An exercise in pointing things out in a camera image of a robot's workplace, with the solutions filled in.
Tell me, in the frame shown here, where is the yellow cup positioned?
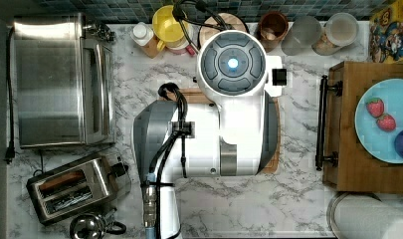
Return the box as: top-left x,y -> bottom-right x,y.
152,5 -> 189,54

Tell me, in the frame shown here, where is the silver two-slot toaster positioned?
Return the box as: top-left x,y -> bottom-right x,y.
26,154 -> 128,226

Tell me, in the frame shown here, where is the glass jar with white lid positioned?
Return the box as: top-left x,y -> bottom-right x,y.
311,13 -> 359,56

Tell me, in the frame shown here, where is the colourful cereal box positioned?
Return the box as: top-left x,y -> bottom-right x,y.
368,0 -> 403,64

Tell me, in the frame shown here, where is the black pot with wooden lid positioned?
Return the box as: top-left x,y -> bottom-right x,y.
198,13 -> 249,48

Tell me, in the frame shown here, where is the lower red strawberry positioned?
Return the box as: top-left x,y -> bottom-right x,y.
376,114 -> 397,131

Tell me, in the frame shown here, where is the grey frosted tumbler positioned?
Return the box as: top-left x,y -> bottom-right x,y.
281,16 -> 321,56

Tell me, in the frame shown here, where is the upper red strawberry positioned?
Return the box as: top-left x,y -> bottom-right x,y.
365,98 -> 384,118

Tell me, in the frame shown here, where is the light blue plate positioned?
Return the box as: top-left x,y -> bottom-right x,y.
354,79 -> 403,163

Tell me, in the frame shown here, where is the wooden cutting board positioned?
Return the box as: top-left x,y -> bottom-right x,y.
170,91 -> 280,177

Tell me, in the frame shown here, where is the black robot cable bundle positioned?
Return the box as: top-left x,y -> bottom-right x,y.
148,0 -> 233,239

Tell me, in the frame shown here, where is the stainless steel toaster oven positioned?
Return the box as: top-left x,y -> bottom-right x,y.
14,13 -> 115,148

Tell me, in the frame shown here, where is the wooden tray with black handle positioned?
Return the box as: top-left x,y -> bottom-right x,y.
315,61 -> 403,194

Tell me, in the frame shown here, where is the shiny steel kettle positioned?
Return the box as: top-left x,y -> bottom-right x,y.
70,208 -> 127,239

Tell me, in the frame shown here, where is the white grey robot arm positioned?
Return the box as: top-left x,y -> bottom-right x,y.
132,30 -> 287,239

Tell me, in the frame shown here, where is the black power cable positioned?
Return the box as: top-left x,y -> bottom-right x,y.
3,27 -> 17,165

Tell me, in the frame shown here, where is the red strawberry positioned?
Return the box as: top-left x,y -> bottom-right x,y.
376,114 -> 397,131
365,98 -> 384,118

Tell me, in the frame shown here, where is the white capped bottle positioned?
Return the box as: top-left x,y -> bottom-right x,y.
130,22 -> 154,47

